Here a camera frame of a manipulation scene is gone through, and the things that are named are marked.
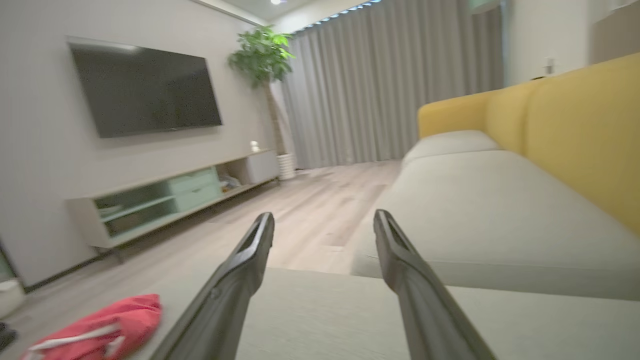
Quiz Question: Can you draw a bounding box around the small grey sofa seat cushion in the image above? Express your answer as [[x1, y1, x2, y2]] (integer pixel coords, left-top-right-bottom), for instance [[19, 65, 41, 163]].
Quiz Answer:
[[401, 130, 503, 168]]

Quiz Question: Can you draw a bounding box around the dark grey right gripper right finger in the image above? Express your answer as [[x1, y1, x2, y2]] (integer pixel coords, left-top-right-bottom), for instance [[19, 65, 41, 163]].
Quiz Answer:
[[372, 209, 497, 360]]

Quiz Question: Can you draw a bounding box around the black flat screen TV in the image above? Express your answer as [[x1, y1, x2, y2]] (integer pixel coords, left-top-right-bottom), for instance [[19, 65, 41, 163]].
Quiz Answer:
[[67, 40, 223, 139]]

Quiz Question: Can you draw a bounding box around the ceiling LED light strip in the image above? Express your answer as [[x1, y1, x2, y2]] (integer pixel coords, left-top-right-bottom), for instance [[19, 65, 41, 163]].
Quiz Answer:
[[292, 0, 382, 34]]

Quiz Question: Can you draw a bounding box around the grey sofa chaise seat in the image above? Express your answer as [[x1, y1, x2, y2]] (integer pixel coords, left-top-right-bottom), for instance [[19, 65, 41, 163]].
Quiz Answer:
[[15, 267, 640, 360]]

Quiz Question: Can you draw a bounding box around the grey pleated curtain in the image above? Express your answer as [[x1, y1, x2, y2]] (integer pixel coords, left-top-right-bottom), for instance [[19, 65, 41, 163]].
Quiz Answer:
[[280, 0, 506, 170]]

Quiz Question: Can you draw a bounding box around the white ribbed plant pot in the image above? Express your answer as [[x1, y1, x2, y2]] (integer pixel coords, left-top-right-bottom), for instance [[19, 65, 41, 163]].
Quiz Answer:
[[276, 152, 297, 181]]

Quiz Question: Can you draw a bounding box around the green leafy indoor tree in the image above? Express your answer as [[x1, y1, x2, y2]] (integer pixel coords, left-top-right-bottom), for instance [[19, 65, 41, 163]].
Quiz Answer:
[[227, 26, 297, 156]]

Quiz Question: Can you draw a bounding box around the yellow sofa backrest cushion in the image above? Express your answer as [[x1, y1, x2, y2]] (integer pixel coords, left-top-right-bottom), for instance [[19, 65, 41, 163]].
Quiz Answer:
[[525, 52, 640, 236], [484, 80, 543, 156], [417, 91, 501, 140]]

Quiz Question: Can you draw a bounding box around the large grey sofa seat cushion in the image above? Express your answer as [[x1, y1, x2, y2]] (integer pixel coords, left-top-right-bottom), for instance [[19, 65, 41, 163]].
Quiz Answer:
[[350, 150, 640, 301]]

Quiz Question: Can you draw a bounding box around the TV cabinet with mint drawers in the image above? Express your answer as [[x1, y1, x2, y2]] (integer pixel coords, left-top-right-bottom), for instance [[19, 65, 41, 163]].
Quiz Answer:
[[65, 149, 281, 251]]

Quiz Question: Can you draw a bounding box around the folded red garment white stripe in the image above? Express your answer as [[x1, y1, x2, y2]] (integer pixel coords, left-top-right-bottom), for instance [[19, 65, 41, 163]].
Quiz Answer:
[[20, 293, 163, 360]]

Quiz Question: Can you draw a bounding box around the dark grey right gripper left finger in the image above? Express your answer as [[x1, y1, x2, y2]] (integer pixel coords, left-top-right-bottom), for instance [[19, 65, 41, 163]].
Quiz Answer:
[[149, 212, 275, 360]]

